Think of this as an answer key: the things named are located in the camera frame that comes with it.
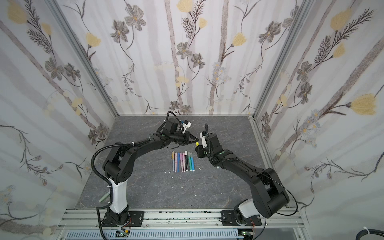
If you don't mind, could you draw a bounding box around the black cable bottom right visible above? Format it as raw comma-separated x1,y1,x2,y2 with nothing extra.
355,227,384,240

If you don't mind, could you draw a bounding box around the white slotted cable duct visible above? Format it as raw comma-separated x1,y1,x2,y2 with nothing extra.
65,228,244,240

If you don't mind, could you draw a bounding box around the teal green highlighter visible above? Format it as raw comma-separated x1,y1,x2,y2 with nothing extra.
188,153,193,172

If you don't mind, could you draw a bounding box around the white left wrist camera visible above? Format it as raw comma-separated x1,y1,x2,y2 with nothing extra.
181,120,192,134

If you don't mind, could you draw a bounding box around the light blue highlighter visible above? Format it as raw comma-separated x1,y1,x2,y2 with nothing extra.
190,153,195,172

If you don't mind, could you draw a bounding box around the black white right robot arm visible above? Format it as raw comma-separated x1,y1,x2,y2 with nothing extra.
195,131,290,224

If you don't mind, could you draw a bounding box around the black corrugated left cable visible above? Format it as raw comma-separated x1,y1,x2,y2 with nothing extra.
90,143,136,240

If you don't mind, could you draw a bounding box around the dark blue pen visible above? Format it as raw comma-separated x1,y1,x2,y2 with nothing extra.
177,153,181,173

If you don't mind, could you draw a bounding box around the black pen white cap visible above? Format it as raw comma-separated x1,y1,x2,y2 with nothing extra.
184,151,189,172

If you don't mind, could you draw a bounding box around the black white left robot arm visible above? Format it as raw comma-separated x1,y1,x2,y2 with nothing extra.
102,118,198,227

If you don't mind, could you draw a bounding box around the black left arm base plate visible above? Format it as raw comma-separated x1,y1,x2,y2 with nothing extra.
101,211,144,228

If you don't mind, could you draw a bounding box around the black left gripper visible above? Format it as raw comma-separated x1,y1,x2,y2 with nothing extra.
170,132,200,145

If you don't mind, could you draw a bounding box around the aluminium front rail frame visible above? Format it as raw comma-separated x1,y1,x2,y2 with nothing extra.
54,209,310,240

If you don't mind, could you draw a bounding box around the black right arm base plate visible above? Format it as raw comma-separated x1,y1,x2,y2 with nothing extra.
219,210,262,227

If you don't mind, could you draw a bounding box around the purple capped pink pen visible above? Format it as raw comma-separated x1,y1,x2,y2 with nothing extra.
179,153,184,173

